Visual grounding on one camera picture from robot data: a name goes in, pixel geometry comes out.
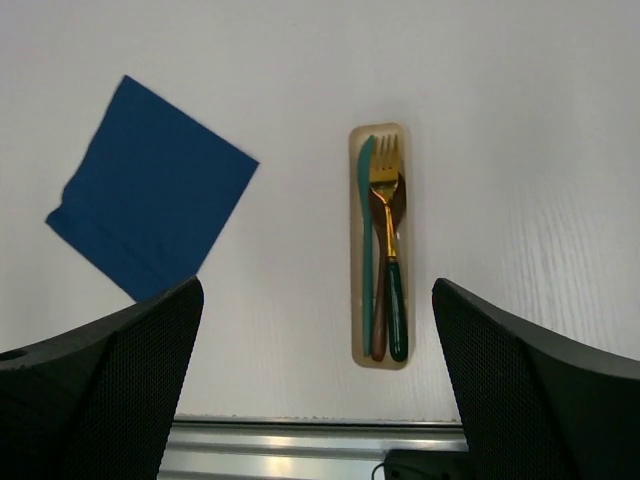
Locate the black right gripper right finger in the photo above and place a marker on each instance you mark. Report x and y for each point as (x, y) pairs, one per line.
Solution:
(535, 404)

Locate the gold fork green handle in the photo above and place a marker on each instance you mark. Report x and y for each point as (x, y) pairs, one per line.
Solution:
(384, 172)

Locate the blue paper napkin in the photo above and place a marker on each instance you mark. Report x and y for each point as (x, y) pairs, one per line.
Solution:
(152, 194)

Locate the brown wooden spoon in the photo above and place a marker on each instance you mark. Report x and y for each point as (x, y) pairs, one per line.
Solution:
(379, 340)

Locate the teal plastic knife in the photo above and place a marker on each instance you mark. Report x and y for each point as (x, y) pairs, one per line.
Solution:
(363, 165)

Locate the beige cutlery tray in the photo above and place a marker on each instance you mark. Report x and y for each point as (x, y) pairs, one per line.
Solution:
(357, 138)

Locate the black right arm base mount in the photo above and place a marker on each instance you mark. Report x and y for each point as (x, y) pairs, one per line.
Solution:
(417, 465)

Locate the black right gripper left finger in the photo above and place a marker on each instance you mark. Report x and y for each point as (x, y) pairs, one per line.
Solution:
(98, 402)

